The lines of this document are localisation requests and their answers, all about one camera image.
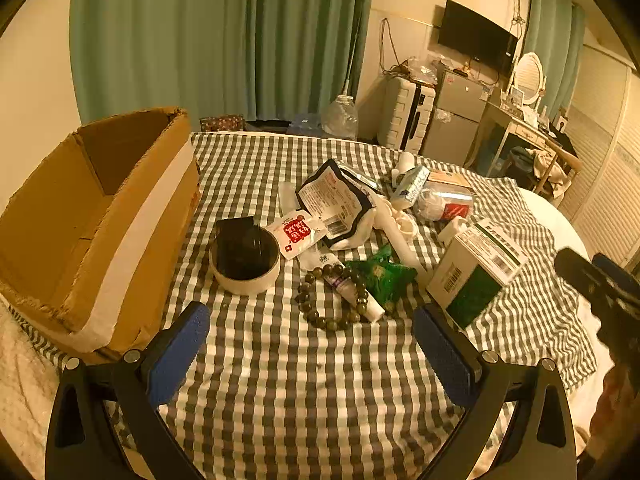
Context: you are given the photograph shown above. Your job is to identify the pack of water bottles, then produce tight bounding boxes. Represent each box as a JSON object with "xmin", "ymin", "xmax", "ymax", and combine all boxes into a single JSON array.
[{"xmin": 287, "ymin": 112, "xmax": 323, "ymax": 136}]

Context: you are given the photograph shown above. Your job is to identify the hanging wall cables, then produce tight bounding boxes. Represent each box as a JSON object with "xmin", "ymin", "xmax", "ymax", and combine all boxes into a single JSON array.
[{"xmin": 379, "ymin": 17, "xmax": 402, "ymax": 75}]

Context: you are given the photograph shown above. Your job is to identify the clothes on chair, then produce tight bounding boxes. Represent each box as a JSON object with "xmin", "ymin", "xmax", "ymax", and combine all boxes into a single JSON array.
[{"xmin": 511, "ymin": 146, "xmax": 568, "ymax": 191}]

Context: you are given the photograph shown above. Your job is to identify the white dressing table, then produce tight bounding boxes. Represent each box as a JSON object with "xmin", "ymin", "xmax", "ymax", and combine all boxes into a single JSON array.
[{"xmin": 465, "ymin": 100, "xmax": 571, "ymax": 196}]

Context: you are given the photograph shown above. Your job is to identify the white louvred wardrobe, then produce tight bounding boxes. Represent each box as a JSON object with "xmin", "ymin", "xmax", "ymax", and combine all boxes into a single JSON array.
[{"xmin": 557, "ymin": 45, "xmax": 640, "ymax": 257}]

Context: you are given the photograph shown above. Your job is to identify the small purple white tube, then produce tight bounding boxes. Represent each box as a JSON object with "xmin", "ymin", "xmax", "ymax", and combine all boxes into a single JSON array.
[{"xmin": 322, "ymin": 265, "xmax": 386, "ymax": 323}]

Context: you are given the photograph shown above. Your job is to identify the narrow teal curtain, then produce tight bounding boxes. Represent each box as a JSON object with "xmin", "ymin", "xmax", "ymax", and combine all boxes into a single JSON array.
[{"xmin": 524, "ymin": 0, "xmax": 587, "ymax": 111}]

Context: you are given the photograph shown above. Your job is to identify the oval white mirror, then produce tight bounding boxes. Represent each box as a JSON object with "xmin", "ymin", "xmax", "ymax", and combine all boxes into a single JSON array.
[{"xmin": 507, "ymin": 52, "xmax": 547, "ymax": 107}]

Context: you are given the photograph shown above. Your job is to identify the beige masking tape roll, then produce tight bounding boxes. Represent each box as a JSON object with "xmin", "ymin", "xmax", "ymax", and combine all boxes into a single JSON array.
[{"xmin": 209, "ymin": 230, "xmax": 282, "ymax": 296}]

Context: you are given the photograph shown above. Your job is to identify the wooden chair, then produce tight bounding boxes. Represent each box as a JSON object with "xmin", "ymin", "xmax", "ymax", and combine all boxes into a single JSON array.
[{"xmin": 510, "ymin": 137, "xmax": 582, "ymax": 197}]

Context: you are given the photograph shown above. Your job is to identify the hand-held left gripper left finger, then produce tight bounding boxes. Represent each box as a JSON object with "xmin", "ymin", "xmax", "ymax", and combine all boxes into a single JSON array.
[{"xmin": 45, "ymin": 301, "xmax": 212, "ymax": 480}]

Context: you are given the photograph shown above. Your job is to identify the small white bottle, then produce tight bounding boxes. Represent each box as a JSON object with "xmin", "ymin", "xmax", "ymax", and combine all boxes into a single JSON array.
[{"xmin": 437, "ymin": 216, "xmax": 469, "ymax": 247}]

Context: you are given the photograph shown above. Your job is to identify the green white carton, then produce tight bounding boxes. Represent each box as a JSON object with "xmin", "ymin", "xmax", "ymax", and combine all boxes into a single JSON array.
[{"xmin": 425, "ymin": 217, "xmax": 529, "ymax": 331}]

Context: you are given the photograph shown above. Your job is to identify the patterned bag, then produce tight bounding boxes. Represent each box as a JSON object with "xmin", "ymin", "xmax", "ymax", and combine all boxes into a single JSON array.
[{"xmin": 199, "ymin": 114, "xmax": 246, "ymax": 134}]

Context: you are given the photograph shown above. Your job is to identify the black wall television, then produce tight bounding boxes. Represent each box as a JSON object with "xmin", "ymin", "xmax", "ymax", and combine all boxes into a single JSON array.
[{"xmin": 437, "ymin": 0, "xmax": 519, "ymax": 74}]

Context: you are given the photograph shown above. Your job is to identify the white sachet with black print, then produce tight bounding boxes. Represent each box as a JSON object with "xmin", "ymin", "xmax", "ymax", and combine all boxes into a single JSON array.
[{"xmin": 297, "ymin": 247, "xmax": 346, "ymax": 273}]

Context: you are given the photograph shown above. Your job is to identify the green crinkled packet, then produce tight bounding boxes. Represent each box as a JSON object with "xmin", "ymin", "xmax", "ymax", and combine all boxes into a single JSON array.
[{"xmin": 345, "ymin": 245, "xmax": 418, "ymax": 313}]

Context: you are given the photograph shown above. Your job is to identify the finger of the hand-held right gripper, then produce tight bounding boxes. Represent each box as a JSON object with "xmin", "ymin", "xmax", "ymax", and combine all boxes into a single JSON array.
[
  {"xmin": 591, "ymin": 253, "xmax": 640, "ymax": 297},
  {"xmin": 553, "ymin": 247, "xmax": 618, "ymax": 318}
]

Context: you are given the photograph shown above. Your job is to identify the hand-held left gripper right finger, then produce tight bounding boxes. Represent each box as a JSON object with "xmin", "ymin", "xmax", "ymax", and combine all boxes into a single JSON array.
[{"xmin": 412, "ymin": 304, "xmax": 578, "ymax": 480}]

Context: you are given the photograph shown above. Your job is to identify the clear bag with red label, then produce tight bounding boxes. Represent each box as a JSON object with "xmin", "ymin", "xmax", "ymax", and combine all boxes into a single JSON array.
[{"xmin": 414, "ymin": 182, "xmax": 474, "ymax": 224}]

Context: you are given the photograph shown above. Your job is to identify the white suitcase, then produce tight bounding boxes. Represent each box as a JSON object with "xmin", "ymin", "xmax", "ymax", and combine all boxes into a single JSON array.
[{"xmin": 377, "ymin": 75, "xmax": 436, "ymax": 153}]

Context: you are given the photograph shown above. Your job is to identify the small grey fridge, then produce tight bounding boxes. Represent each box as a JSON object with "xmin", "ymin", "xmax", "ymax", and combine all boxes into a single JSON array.
[{"xmin": 420, "ymin": 70, "xmax": 489, "ymax": 168}]

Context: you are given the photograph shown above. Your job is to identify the crumpled white tissue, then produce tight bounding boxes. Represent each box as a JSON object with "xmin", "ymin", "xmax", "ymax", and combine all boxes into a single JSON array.
[{"xmin": 390, "ymin": 207, "xmax": 420, "ymax": 241}]

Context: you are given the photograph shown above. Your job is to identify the dark bead bracelet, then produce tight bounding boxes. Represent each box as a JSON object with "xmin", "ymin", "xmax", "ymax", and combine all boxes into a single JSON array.
[{"xmin": 295, "ymin": 262, "xmax": 372, "ymax": 332}]

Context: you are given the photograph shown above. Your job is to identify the brown cardboard box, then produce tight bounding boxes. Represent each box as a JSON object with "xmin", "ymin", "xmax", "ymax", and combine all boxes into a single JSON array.
[{"xmin": 0, "ymin": 106, "xmax": 202, "ymax": 365}]

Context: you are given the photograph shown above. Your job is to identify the black white printed packet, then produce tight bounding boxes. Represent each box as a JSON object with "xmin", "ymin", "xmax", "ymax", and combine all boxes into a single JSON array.
[{"xmin": 295, "ymin": 159, "xmax": 378, "ymax": 241}]

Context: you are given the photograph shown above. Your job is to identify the clear plastic bags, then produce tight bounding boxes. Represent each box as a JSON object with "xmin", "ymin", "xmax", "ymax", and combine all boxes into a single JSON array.
[{"xmin": 399, "ymin": 56, "xmax": 442, "ymax": 85}]

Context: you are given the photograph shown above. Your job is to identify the brown beige medicine box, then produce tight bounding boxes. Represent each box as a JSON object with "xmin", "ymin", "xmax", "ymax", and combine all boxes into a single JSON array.
[{"xmin": 427, "ymin": 170, "xmax": 474, "ymax": 192}]

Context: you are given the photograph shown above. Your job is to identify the white toothpaste tube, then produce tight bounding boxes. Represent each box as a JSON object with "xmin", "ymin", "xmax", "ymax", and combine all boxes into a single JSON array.
[{"xmin": 375, "ymin": 205, "xmax": 433, "ymax": 288}]

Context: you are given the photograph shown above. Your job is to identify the person's right hand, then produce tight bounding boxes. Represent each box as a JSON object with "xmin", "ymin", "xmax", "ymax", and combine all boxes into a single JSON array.
[{"xmin": 589, "ymin": 364, "xmax": 640, "ymax": 458}]

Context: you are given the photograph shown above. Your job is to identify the red white sachet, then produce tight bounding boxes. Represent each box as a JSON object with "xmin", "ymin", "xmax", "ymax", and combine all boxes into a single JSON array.
[{"xmin": 265, "ymin": 208, "xmax": 328, "ymax": 261}]

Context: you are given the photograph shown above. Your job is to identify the wide teal curtain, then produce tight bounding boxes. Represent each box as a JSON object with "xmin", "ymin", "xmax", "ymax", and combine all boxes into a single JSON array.
[{"xmin": 69, "ymin": 0, "xmax": 377, "ymax": 127}]

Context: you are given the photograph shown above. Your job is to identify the clear water jug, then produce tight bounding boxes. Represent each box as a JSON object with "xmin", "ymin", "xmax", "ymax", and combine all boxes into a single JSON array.
[{"xmin": 320, "ymin": 94, "xmax": 360, "ymax": 141}]

